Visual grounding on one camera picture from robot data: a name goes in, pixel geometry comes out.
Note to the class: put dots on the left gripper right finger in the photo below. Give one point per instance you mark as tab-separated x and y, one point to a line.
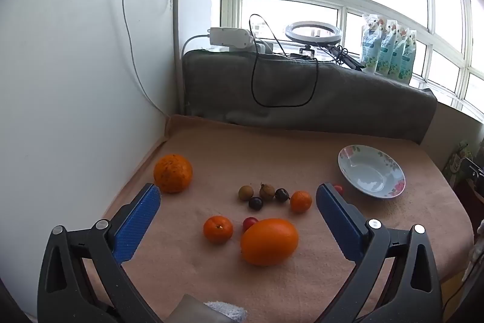
412	290

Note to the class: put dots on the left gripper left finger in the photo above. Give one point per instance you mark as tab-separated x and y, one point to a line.
82	278

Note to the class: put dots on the large red tomato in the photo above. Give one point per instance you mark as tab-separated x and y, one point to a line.
338	188

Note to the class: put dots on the small tangerine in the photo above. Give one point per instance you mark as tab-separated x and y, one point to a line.
300	202
218	229

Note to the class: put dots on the large smooth orange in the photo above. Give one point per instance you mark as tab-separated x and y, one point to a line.
269	242

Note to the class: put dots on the speckled rough orange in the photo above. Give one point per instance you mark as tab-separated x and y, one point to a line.
172	173

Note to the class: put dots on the dark purple grape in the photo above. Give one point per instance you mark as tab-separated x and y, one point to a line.
281	195
255	203

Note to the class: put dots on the stemmed brown longan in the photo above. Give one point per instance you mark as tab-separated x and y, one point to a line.
267	192

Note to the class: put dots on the small red cherry tomato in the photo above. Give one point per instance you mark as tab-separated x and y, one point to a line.
248	222

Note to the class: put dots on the round brown longan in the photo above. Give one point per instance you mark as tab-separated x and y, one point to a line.
245	193

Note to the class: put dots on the floral white plate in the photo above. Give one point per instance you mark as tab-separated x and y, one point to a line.
371	171

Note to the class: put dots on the green carton box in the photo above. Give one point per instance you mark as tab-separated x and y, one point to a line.
451	170

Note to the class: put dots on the peach table cloth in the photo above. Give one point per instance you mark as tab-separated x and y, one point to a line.
175	259

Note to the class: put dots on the grey blanket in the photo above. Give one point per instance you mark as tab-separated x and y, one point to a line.
273	91

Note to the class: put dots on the white cabinet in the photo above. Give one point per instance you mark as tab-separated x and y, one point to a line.
85	89

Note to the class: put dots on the teal refill pouch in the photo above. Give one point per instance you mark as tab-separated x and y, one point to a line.
398	50
387	47
373	31
408	58

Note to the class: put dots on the white power strip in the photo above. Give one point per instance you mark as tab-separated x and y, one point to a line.
235	38

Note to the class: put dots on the white ring light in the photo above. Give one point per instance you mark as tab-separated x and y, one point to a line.
325	37

